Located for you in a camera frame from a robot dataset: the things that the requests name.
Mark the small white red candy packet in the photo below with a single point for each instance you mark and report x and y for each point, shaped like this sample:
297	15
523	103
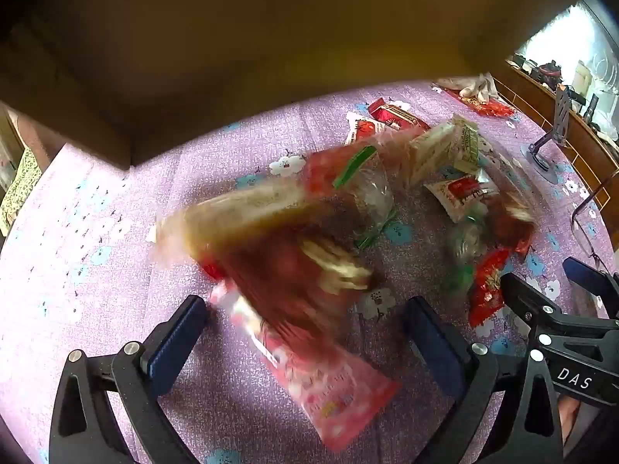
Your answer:
365	129

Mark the brown cardboard box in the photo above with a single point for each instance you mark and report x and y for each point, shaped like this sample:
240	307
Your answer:
242	58

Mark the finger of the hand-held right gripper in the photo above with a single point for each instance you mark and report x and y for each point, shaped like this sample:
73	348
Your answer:
587	273
527	299

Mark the person's right hand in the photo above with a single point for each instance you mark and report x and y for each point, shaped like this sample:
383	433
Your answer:
569	420

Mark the clear green-edged snack packet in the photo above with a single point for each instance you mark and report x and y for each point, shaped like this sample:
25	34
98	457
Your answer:
377	208
464	251

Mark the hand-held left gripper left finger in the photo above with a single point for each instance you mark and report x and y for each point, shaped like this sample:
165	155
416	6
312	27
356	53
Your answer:
176	343

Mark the green white snack packet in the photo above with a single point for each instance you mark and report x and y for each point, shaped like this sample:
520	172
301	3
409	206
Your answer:
471	142

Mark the purple-framed eyeglasses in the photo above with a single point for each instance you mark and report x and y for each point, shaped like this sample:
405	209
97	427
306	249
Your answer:
582	212

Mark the white work gloves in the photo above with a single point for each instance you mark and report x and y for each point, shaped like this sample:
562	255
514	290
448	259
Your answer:
478	87

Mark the wooden sideboard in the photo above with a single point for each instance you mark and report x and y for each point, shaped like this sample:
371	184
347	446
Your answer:
590	150

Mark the red gold-trimmed cloth pouch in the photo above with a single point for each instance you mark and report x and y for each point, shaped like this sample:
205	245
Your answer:
488	106

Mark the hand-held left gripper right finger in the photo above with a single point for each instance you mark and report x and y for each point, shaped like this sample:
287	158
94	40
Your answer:
435	348

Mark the pink snack packet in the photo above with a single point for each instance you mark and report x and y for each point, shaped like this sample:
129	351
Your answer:
314	386
324	174

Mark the red gold-print snack packet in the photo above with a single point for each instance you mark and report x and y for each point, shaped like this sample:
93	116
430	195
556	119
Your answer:
488	290

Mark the purple floral tablecloth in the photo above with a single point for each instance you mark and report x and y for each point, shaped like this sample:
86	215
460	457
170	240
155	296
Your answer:
121	251

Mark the large white red snack packet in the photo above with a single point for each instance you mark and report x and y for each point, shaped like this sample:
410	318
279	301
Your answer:
459	196

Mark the green floral blanket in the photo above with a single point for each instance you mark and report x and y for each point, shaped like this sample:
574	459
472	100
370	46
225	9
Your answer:
19	188

